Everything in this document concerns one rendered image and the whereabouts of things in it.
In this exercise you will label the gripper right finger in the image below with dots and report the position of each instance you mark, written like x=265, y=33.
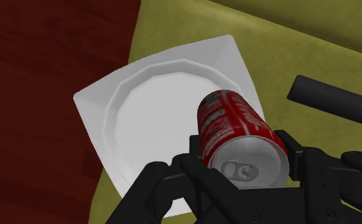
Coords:
x=320, y=180

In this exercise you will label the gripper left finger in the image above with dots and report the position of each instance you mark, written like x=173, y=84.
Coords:
x=180, y=186

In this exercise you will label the red soda can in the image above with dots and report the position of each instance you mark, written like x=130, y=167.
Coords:
x=239, y=139

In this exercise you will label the white square plate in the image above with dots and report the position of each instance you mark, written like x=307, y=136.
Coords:
x=155, y=124

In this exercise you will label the black cylindrical object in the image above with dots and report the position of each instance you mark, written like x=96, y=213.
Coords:
x=332, y=100

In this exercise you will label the olive green sofa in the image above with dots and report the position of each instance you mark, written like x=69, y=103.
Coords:
x=292, y=56

